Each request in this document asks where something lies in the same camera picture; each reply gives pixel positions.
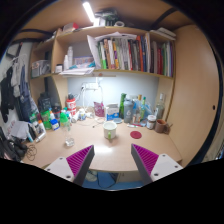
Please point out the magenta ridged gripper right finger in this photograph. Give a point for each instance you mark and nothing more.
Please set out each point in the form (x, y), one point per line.
(152, 166)

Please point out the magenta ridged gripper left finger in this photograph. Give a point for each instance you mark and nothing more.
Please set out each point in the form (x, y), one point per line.
(73, 168)

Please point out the clear plastic water bottle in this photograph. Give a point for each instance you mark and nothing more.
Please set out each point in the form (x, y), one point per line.
(66, 128)

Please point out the red round coaster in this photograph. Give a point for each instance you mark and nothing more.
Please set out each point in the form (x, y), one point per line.
(135, 134)

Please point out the brown ceramic mug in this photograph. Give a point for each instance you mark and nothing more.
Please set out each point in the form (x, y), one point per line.
(162, 126)

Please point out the glass jar white lid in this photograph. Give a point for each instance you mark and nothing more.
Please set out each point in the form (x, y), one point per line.
(151, 119)

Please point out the white spray bottle blue label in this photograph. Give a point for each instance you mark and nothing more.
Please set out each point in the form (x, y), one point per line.
(53, 121)

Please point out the yellow capped spray bottle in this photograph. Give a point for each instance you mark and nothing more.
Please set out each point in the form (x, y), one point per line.
(137, 110)

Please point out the clear glass liquor bottle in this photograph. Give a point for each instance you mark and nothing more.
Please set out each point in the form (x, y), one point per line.
(160, 107)

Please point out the green plastic bottle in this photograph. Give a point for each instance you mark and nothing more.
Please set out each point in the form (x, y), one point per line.
(45, 115)

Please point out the grey tall tumbler bottle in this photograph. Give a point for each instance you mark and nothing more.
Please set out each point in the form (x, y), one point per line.
(128, 110)

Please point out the purple snack pouch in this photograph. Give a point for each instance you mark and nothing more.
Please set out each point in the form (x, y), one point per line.
(99, 109)

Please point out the blue white carton box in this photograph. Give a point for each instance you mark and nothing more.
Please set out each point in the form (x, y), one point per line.
(112, 111)

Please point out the red white cylindrical can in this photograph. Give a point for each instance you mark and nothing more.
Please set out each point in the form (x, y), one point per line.
(71, 106)

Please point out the green glass bottle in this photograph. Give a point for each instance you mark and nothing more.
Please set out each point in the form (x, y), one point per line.
(121, 108)

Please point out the stack of papers on shelf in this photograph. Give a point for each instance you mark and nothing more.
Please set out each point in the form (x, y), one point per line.
(77, 72)

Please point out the hanging dark clothes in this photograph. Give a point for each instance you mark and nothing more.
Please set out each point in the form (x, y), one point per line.
(15, 94)

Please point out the clear plastic storage box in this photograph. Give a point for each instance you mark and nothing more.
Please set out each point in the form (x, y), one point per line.
(40, 67)

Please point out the wooden shelf unit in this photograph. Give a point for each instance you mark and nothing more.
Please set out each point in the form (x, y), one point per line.
(55, 50)

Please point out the row of books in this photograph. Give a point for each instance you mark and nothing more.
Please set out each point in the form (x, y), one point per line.
(142, 53)

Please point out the white bottle on shelf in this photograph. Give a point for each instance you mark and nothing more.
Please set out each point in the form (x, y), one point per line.
(70, 56)

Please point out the white ceiling tube light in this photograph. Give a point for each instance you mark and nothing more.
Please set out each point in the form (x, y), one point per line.
(89, 11)

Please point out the white mug green handle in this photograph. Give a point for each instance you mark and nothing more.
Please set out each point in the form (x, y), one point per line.
(109, 130)

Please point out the white wall power strip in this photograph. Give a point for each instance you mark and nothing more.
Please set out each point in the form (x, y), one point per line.
(90, 86)

